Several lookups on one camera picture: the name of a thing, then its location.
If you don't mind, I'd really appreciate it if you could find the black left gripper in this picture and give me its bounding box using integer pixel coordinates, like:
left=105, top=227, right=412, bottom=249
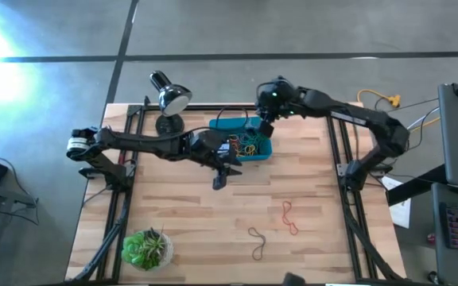
left=187, top=129, right=243, bottom=177

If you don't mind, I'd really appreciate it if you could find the black desk lamp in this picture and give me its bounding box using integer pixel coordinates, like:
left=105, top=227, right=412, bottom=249
left=149, top=70, right=194, bottom=136

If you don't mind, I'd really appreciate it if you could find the orange red rubber band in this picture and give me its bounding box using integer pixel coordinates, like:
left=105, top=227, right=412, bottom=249
left=281, top=200, right=300, bottom=236

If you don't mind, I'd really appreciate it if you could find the green rubber band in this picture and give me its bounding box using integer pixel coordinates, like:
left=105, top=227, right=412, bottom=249
left=239, top=133, right=268, bottom=149

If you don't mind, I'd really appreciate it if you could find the teal plastic bin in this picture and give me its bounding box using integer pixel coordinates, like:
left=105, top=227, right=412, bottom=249
left=208, top=116, right=274, bottom=162

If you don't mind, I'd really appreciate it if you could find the dark desk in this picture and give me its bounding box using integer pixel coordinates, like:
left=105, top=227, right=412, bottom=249
left=430, top=181, right=458, bottom=286

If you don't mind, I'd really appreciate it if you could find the yellow extension cord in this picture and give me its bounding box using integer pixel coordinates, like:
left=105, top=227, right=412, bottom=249
left=356, top=89, right=441, bottom=138

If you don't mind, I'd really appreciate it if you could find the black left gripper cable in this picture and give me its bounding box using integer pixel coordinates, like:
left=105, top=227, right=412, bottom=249
left=215, top=105, right=250, bottom=130

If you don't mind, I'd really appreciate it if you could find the dark grey rubber band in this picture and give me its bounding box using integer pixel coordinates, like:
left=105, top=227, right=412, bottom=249
left=247, top=226, right=268, bottom=262

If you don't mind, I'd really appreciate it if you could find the black floor cable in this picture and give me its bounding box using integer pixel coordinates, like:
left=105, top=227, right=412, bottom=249
left=374, top=97, right=441, bottom=120

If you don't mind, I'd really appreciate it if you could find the white paper sheet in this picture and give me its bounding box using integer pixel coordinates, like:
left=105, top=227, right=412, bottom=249
left=381, top=176, right=412, bottom=230

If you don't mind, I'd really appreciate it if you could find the dark blurry object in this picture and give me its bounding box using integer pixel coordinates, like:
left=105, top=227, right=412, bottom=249
left=282, top=272, right=305, bottom=286

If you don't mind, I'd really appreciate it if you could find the green succulent in pot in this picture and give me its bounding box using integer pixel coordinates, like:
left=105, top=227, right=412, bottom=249
left=121, top=226, right=175, bottom=272

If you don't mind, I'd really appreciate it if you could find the white cable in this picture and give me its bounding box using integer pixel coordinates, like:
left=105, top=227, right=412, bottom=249
left=406, top=106, right=441, bottom=132

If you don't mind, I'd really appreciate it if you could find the black desk leg bar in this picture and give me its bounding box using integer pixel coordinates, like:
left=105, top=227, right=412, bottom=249
left=386, top=163, right=448, bottom=207

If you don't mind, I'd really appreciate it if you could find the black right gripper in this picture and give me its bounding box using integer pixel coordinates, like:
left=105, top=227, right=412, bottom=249
left=246, top=75, right=300, bottom=133

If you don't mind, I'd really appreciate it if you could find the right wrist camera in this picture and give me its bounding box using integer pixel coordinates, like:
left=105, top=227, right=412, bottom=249
left=258, top=120, right=276, bottom=139

